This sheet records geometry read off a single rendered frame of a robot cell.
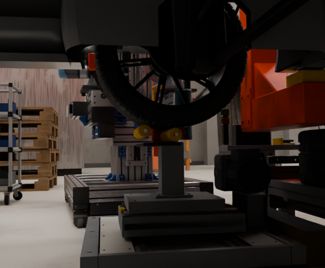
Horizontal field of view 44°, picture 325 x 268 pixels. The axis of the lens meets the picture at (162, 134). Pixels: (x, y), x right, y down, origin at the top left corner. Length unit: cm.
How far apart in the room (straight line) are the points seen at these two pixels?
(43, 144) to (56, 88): 286
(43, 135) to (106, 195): 239
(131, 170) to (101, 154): 812
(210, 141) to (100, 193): 912
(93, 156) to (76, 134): 351
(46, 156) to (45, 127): 33
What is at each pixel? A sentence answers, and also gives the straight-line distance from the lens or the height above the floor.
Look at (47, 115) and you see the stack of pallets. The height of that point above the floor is 83.
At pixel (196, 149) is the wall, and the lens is 1144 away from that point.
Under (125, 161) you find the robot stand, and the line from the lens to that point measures 264.
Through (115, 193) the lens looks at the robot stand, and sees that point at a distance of 232.
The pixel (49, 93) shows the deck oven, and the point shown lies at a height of 145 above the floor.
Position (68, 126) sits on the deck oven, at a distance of 729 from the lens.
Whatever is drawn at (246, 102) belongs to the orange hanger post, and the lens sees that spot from 214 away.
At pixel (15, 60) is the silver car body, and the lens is 149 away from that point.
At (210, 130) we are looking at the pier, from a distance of 1131.
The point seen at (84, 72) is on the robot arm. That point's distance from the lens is 215.
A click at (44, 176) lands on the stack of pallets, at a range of 462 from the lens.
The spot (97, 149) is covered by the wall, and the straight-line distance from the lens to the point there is 1076.
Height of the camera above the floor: 42
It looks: 2 degrees up
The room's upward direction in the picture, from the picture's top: 1 degrees counter-clockwise
